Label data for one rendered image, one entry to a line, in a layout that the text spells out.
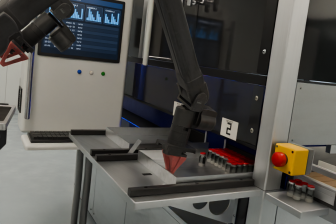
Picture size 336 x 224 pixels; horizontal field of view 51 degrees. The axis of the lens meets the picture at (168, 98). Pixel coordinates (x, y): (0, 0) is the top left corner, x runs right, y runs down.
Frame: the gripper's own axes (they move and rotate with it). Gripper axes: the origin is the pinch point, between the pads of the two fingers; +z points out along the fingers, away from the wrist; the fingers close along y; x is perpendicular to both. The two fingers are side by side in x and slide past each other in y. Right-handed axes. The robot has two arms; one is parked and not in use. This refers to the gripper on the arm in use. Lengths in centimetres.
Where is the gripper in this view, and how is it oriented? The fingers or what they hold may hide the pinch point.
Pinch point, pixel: (168, 175)
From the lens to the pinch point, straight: 103.7
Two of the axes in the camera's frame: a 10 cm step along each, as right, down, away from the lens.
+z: -2.5, 9.7, 0.5
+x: -4.6, -1.7, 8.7
